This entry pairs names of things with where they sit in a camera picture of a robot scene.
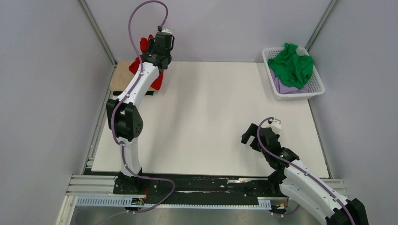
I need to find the red t shirt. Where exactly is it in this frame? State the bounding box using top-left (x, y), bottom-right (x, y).
top-left (129, 34), bottom-right (165, 91)

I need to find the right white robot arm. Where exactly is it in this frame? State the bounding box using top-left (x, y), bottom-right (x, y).
top-left (241, 123), bottom-right (369, 225)

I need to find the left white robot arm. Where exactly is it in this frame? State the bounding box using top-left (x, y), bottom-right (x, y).
top-left (106, 28), bottom-right (175, 194)

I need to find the folded black t shirt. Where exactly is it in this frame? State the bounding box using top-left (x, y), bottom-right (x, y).
top-left (112, 90), bottom-right (155, 96)

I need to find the folded beige t shirt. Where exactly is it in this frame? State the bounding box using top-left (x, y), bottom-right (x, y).
top-left (110, 61), bottom-right (140, 92)

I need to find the lilac t shirt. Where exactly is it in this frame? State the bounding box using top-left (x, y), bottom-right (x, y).
top-left (269, 68), bottom-right (311, 94)

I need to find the green t shirt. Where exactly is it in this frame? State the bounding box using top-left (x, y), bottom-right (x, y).
top-left (267, 43), bottom-right (314, 89)

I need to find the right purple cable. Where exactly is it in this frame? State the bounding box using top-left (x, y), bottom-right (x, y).
top-left (257, 117), bottom-right (356, 225)

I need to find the purple cable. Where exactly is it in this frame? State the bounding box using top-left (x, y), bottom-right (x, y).
top-left (257, 117), bottom-right (356, 225)
top-left (73, 0), bottom-right (176, 225)

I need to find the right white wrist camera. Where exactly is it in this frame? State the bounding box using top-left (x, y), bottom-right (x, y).
top-left (269, 119), bottom-right (282, 133)

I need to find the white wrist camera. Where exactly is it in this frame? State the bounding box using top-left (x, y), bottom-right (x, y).
top-left (161, 28), bottom-right (172, 35)
top-left (269, 119), bottom-right (282, 133)

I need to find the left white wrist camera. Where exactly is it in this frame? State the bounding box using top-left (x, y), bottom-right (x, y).
top-left (161, 28), bottom-right (172, 35)

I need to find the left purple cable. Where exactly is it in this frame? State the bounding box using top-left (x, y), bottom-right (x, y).
top-left (73, 0), bottom-right (176, 225)

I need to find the white slotted cable duct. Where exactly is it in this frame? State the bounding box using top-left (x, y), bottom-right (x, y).
top-left (76, 196), bottom-right (271, 210)

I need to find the left aluminium frame post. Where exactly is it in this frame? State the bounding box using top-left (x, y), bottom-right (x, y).
top-left (77, 0), bottom-right (117, 68)

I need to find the aluminium frame post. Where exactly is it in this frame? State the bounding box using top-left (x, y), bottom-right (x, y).
top-left (77, 0), bottom-right (117, 68)
top-left (305, 0), bottom-right (340, 52)

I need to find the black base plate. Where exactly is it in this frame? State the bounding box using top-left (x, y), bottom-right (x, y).
top-left (113, 173), bottom-right (289, 206)

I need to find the right aluminium frame post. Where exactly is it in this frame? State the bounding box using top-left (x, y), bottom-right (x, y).
top-left (305, 0), bottom-right (340, 52)

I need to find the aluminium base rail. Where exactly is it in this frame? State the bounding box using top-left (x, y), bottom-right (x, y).
top-left (67, 174), bottom-right (350, 201)

